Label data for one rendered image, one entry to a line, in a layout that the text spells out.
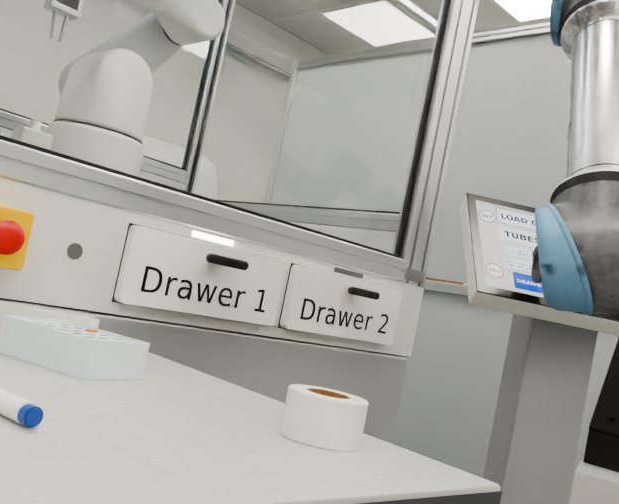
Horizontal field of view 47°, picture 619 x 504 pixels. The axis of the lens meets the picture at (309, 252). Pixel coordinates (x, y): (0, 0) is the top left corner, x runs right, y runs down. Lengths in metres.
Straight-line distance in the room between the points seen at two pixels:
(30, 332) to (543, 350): 1.21
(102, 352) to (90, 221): 0.32
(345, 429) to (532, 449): 1.15
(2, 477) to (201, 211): 0.74
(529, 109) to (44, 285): 2.13
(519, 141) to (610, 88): 1.85
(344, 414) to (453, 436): 2.13
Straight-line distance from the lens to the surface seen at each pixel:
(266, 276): 1.15
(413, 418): 2.81
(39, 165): 0.96
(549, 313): 1.59
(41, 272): 0.97
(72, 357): 0.71
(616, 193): 0.79
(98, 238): 1.00
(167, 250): 1.03
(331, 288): 1.25
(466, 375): 2.68
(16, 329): 0.77
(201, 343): 1.11
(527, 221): 1.73
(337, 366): 1.32
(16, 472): 0.40
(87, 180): 0.99
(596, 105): 0.90
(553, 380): 1.71
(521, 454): 1.71
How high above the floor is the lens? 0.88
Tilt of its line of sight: 4 degrees up
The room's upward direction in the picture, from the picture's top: 12 degrees clockwise
